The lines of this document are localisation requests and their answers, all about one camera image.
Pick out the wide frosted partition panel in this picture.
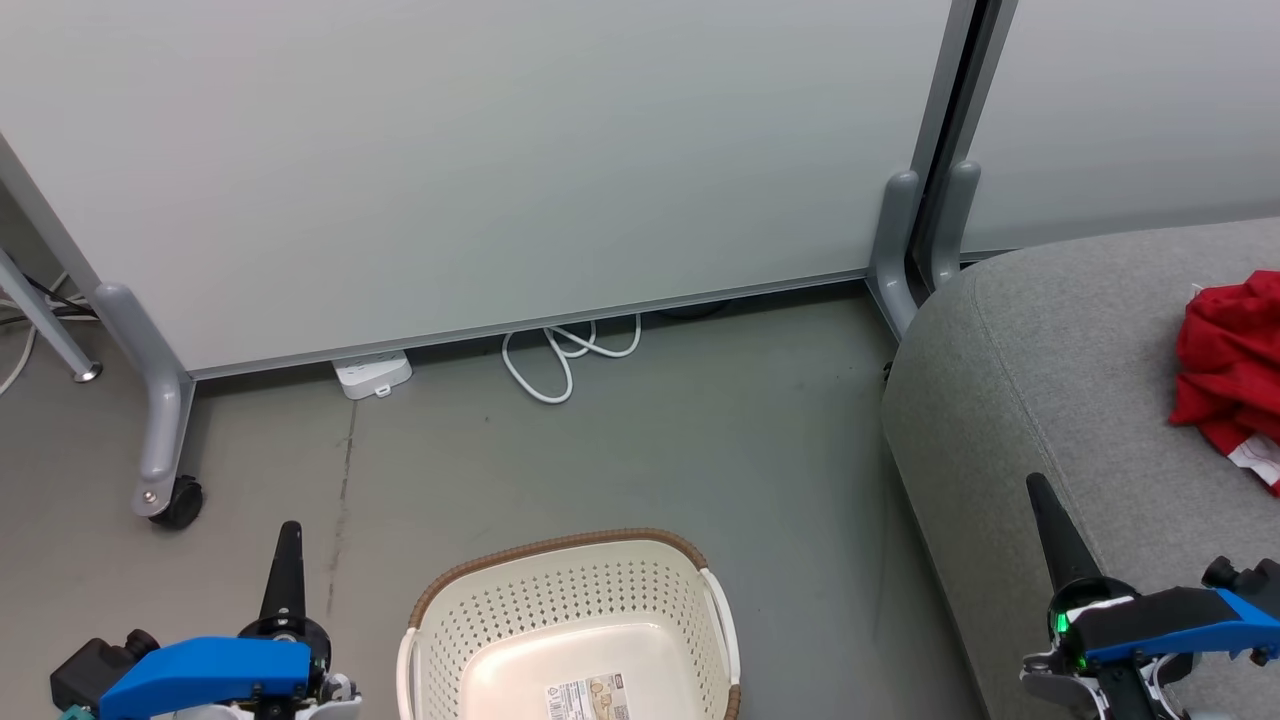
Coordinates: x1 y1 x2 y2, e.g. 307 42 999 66
0 0 976 381

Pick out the bundle of thin floor cables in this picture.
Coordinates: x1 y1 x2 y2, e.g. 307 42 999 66
0 268 101 396

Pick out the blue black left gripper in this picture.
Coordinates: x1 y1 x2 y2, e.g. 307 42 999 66
98 519 363 720

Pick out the paper label sticker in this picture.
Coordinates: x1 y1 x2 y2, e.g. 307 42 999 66
545 673 631 720

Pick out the short grey partition leg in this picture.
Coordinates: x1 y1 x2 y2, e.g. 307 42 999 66
930 160 983 293
868 172 921 341

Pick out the red garment with white lining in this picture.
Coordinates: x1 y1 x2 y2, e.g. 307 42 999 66
1168 270 1280 451

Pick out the slanted grey metal pole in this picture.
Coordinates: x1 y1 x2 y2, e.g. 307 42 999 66
0 250 103 384

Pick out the white coiled power cable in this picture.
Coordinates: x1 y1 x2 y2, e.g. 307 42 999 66
502 314 642 405

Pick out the grey partition leg with caster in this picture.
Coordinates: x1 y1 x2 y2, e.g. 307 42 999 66
95 283 196 519

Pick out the cream perforated laundry basket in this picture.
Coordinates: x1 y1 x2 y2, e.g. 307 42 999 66
397 528 743 720

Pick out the white power strip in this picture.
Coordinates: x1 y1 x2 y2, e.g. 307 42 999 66
333 350 413 401

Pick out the grey fabric sofa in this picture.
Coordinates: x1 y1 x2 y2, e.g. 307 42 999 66
882 218 1280 720

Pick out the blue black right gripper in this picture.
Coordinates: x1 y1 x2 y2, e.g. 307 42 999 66
1020 472 1280 720

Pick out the narrow frosted partition panel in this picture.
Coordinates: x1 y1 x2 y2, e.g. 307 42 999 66
960 0 1280 256

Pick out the black caster wheel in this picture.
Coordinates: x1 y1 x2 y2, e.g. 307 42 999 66
148 476 205 531

